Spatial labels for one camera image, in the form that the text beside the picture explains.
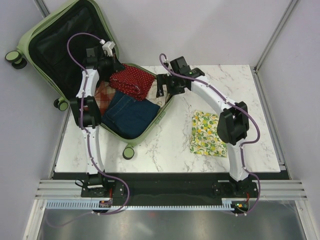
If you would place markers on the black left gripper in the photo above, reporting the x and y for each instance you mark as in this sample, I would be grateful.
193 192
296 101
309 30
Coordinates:
116 66

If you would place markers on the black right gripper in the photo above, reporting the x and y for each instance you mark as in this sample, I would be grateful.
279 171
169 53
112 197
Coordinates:
163 79

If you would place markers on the red polka dot cloth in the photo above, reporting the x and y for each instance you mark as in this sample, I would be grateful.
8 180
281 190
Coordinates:
132 81

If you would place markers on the red plaid shirt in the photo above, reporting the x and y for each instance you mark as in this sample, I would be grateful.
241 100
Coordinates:
104 95

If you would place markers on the blue denim jeans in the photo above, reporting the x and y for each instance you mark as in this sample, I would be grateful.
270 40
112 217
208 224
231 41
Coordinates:
128 117

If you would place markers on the cream printed garment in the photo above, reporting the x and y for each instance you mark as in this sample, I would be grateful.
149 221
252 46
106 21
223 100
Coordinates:
161 100

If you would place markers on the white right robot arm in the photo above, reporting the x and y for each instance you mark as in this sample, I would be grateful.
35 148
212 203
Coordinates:
233 117

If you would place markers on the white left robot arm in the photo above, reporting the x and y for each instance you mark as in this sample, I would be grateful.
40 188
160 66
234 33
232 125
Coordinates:
88 118

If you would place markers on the green hard-shell suitcase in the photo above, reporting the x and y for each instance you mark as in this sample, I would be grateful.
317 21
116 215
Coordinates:
56 48

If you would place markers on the yellow floral print cloth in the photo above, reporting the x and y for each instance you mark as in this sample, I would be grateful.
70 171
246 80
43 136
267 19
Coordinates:
204 138

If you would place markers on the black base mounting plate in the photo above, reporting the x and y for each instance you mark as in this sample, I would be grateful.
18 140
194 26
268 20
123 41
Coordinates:
175 188

